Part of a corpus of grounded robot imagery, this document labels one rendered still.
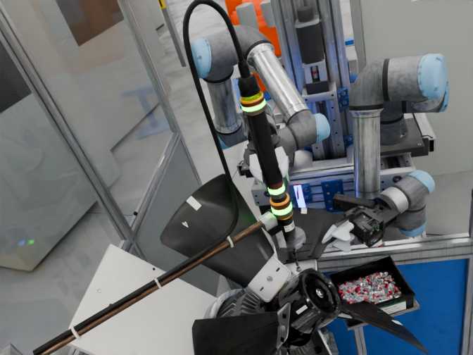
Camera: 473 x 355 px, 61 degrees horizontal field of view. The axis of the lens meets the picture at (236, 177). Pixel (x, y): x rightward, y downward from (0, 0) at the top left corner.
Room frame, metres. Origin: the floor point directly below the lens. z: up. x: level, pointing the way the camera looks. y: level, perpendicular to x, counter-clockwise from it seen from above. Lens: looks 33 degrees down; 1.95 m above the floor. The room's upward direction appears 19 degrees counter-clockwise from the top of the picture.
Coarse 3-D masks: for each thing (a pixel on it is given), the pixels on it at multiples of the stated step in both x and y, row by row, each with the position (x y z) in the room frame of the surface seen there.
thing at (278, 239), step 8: (264, 224) 0.64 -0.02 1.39; (272, 224) 0.64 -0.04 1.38; (280, 224) 0.65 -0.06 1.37; (272, 232) 0.64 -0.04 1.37; (280, 232) 0.65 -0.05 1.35; (296, 232) 0.67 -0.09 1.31; (304, 232) 0.67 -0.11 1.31; (272, 240) 0.67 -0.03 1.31; (280, 240) 0.65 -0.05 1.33; (296, 240) 0.65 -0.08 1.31; (304, 240) 0.65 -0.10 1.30; (280, 248) 0.65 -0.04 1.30; (288, 248) 0.64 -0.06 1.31; (296, 248) 0.63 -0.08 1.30
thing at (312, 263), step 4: (308, 260) 0.69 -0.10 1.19; (312, 260) 0.69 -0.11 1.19; (316, 260) 0.68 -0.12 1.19; (288, 264) 0.70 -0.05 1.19; (292, 264) 0.70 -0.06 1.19; (300, 264) 0.69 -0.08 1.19; (304, 264) 0.68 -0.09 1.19; (308, 264) 0.68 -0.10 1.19; (312, 264) 0.67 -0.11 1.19; (316, 264) 0.67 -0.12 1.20; (288, 268) 0.69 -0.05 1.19; (292, 268) 0.68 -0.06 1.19; (304, 268) 0.67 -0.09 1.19; (312, 268) 0.66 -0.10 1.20; (316, 268) 0.65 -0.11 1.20; (292, 272) 0.67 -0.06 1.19; (296, 272) 0.67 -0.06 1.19; (300, 272) 0.66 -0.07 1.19; (292, 276) 0.66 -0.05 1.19; (288, 280) 0.65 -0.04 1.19
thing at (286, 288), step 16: (304, 272) 0.60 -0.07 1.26; (288, 288) 0.58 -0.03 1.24; (304, 288) 0.56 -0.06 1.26; (320, 288) 0.58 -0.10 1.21; (272, 304) 0.60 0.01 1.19; (304, 304) 0.53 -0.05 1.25; (320, 304) 0.53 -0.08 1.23; (336, 304) 0.55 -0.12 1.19; (304, 320) 0.52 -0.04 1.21; (320, 320) 0.51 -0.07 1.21; (288, 336) 0.53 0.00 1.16; (304, 336) 0.54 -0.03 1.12
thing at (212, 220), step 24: (216, 192) 0.76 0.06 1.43; (192, 216) 0.71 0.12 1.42; (216, 216) 0.71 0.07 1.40; (240, 216) 0.72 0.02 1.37; (168, 240) 0.67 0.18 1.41; (192, 240) 0.68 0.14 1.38; (216, 240) 0.68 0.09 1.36; (240, 240) 0.67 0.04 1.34; (264, 240) 0.67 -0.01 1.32; (216, 264) 0.65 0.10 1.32; (240, 264) 0.64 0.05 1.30; (264, 264) 0.64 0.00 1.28
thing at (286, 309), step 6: (288, 306) 0.54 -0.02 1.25; (282, 312) 0.52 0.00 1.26; (288, 312) 0.54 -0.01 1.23; (282, 318) 0.52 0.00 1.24; (288, 318) 0.53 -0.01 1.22; (288, 324) 0.53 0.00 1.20; (282, 330) 0.51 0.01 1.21; (288, 330) 0.52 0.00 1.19; (282, 336) 0.51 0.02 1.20; (282, 342) 0.51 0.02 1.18
